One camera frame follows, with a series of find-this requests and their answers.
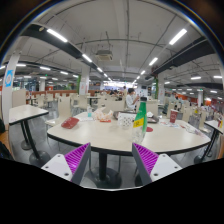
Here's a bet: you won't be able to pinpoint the printed leaflet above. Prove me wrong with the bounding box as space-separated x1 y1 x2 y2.
159 118 195 130

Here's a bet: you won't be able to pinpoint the white polka dot mug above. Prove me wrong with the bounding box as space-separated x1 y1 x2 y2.
117 112 137 128

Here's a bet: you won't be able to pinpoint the beige canteen chairs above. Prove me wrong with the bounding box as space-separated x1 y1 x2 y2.
11 88 224 134

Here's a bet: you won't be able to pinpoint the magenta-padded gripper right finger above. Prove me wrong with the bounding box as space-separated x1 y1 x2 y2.
131 142 183 186

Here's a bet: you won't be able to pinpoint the red paper cup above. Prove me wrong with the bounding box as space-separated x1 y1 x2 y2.
169 109 179 124

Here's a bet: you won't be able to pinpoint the ceiling light strips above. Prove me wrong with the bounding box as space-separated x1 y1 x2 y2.
0 28 224 95

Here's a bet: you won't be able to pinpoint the green drink bottle yellow label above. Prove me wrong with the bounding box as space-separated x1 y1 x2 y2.
132 96 148 144

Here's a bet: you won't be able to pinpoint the red tissue packet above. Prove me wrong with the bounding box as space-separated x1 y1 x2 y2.
60 116 80 130

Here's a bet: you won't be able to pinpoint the blue pillar sign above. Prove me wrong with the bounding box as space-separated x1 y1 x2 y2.
3 69 14 88

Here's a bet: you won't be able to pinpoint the person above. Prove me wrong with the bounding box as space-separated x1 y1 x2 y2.
125 87 140 111

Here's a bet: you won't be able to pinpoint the white paper sheet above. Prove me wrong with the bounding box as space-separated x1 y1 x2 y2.
77 114 95 122

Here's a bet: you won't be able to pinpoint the ceiling air conditioner unit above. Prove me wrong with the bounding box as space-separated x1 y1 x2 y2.
95 49 114 62

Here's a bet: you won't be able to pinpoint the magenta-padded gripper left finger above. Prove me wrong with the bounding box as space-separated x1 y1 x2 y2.
41 142 92 186

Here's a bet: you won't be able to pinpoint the white square canteen table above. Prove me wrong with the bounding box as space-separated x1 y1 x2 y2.
8 104 51 168

